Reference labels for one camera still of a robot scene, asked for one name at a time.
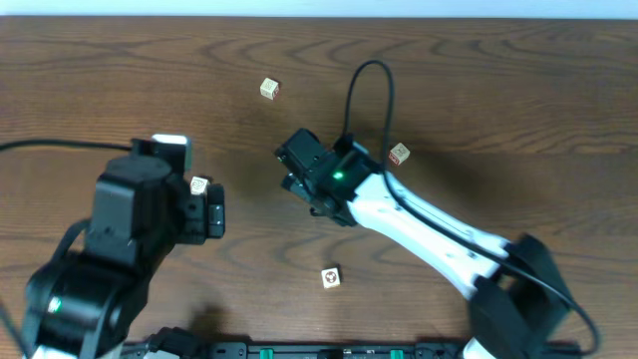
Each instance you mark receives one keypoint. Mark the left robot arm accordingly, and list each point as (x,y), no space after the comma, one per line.
(83,301)

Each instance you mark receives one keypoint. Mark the cream block with red side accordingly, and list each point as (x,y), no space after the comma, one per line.
(398,154)

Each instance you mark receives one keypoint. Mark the cream block left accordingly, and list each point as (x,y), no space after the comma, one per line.
(198,185)

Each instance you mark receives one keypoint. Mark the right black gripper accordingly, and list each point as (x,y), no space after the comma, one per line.
(297,163)

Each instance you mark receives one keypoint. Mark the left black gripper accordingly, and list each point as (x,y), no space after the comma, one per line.
(214,214)

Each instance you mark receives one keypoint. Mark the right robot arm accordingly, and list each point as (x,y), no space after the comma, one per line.
(515,293)

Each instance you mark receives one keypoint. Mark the cream block top centre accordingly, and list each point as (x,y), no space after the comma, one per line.
(269,88)

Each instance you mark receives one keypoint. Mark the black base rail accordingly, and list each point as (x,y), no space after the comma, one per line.
(178,343)

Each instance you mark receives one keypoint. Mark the cream block red symbol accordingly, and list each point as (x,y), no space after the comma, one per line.
(330,277)

